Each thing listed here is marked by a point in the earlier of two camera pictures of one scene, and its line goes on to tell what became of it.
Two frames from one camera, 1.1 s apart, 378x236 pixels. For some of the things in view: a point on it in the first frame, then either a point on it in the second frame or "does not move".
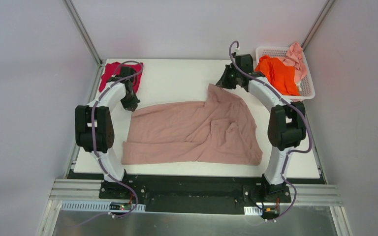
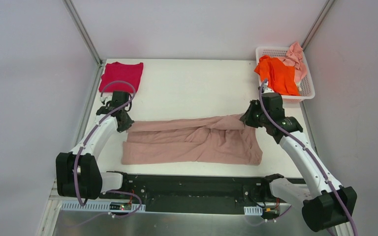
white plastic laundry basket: [306, 85] does not move
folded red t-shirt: [114, 68] does not move
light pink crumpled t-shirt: [294, 58] does not move
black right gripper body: [226, 80] → [250, 115]
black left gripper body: [129, 102] → [123, 120]
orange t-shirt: [282, 76] does not move
